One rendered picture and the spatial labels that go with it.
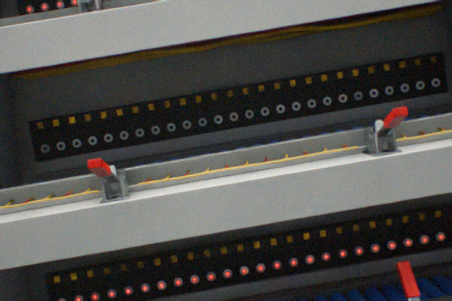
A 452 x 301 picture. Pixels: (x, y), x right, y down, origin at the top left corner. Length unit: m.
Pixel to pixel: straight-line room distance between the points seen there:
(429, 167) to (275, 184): 0.15
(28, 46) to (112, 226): 0.20
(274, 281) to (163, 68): 0.32
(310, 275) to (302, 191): 0.19
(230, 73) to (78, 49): 0.25
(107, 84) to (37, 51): 0.20
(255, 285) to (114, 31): 0.34
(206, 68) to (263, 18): 0.20
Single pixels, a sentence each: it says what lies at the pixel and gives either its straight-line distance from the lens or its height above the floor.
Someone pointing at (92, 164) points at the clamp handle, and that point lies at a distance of 0.48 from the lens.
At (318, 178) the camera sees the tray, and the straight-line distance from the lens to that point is 0.53.
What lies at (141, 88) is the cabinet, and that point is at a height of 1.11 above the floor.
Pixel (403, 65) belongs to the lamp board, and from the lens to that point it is 0.75.
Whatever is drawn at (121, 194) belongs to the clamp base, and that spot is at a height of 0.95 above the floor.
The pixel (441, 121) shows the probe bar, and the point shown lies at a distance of 0.62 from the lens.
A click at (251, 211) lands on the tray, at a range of 0.52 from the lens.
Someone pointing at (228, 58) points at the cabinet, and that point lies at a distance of 0.76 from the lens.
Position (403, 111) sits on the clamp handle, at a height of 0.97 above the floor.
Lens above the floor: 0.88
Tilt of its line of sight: 11 degrees up
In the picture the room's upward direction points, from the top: 10 degrees counter-clockwise
